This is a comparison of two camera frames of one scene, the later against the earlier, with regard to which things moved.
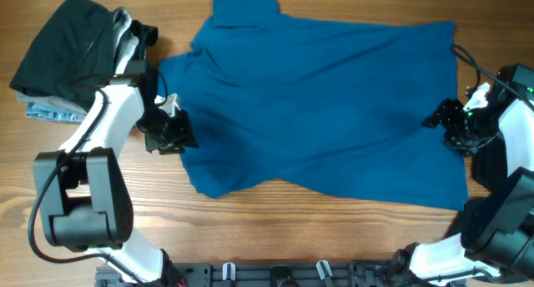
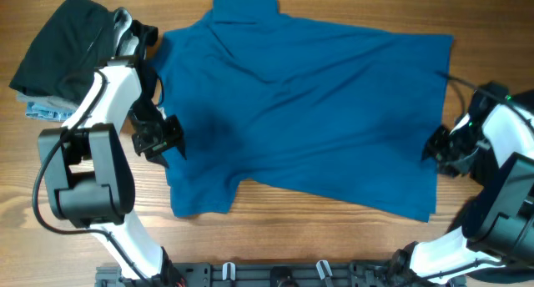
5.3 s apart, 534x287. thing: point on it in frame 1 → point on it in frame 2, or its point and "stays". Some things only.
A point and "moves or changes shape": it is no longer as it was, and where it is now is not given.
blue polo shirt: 330,107 moves or changes shape
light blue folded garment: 53,113 stays
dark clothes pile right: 489,163 stays
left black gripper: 180,133 → 153,152
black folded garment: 73,48 stays
